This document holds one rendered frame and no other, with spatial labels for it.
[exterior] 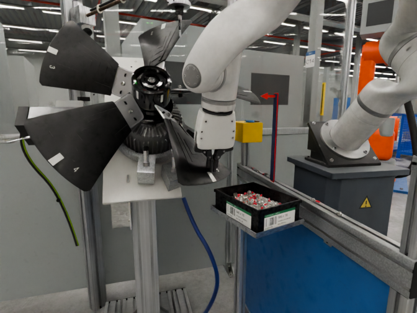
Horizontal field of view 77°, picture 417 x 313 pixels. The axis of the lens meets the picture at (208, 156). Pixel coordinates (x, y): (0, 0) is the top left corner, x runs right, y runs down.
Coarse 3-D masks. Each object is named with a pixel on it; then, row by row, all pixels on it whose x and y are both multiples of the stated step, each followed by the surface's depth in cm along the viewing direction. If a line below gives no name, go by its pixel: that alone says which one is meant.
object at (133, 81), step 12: (144, 72) 80; (156, 72) 81; (132, 84) 76; (144, 84) 76; (156, 84) 77; (168, 84) 78; (144, 96) 76; (156, 96) 76; (168, 96) 80; (144, 108) 80; (168, 108) 87; (144, 120) 84; (156, 120) 84
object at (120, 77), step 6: (120, 72) 82; (126, 72) 82; (132, 72) 82; (120, 78) 83; (126, 78) 83; (114, 84) 84; (120, 84) 84; (126, 84) 83; (114, 90) 84; (120, 90) 84; (126, 90) 84; (120, 96) 84
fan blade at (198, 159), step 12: (168, 120) 76; (168, 132) 71; (180, 132) 76; (180, 144) 71; (192, 144) 77; (180, 156) 68; (192, 156) 72; (204, 156) 77; (180, 168) 66; (192, 168) 68; (204, 168) 72; (180, 180) 64; (192, 180) 66; (204, 180) 69
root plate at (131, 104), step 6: (126, 96) 77; (132, 96) 79; (120, 102) 76; (132, 102) 79; (120, 108) 76; (126, 108) 78; (132, 108) 79; (138, 108) 80; (126, 114) 78; (132, 114) 79; (138, 114) 81; (126, 120) 78; (132, 120) 80; (138, 120) 81; (132, 126) 80
